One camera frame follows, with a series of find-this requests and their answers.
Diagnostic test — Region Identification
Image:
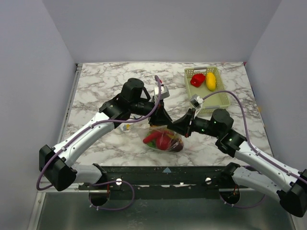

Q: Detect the red round fruit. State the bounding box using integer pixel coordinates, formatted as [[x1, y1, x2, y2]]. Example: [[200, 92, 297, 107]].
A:
[[156, 136, 172, 150]]

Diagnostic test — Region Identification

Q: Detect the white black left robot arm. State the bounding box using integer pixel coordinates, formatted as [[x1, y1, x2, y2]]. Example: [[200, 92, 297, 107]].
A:
[[36, 76, 172, 191]]

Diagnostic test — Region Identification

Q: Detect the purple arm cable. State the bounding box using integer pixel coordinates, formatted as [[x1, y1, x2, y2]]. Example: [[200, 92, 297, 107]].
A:
[[35, 75, 162, 191], [202, 90, 307, 179]]

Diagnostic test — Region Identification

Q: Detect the green bell pepper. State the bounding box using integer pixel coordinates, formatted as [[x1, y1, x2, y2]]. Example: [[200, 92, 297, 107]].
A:
[[146, 141, 157, 149]]

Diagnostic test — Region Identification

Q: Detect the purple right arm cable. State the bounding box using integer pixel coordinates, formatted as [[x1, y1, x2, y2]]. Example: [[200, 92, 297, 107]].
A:
[[202, 90, 307, 179]]

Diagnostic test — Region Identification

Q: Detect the dark maroon fruit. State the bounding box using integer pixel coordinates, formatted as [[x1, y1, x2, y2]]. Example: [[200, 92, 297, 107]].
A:
[[168, 139, 184, 152]]

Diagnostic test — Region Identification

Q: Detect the clear zip top bag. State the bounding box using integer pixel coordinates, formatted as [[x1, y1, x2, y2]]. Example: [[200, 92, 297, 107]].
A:
[[137, 126, 184, 152]]

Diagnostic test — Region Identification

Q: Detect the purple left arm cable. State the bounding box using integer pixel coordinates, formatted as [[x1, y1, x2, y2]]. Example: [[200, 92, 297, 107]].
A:
[[35, 75, 162, 191]]

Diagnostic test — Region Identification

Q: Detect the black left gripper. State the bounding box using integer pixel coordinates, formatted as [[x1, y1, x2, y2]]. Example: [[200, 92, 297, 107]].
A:
[[130, 95, 173, 127]]

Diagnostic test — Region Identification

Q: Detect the red chili pepper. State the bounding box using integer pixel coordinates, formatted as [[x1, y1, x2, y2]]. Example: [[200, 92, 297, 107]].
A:
[[143, 131, 164, 144]]

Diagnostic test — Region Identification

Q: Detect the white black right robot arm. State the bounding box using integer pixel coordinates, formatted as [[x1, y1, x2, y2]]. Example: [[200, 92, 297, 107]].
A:
[[167, 109, 307, 218]]

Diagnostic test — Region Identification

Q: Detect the pale green perforated basket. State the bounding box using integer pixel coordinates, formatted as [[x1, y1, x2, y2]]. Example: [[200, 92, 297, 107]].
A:
[[184, 66, 231, 114]]

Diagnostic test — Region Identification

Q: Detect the red bell pepper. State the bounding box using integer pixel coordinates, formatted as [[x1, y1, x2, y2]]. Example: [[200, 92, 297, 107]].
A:
[[190, 73, 206, 88]]

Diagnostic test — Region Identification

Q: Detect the yellow mango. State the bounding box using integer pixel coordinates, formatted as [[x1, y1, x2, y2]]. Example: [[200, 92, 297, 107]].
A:
[[206, 72, 216, 91]]

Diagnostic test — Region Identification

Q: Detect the black mounting rail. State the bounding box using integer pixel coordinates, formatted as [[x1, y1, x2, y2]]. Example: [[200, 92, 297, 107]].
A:
[[79, 163, 241, 200]]

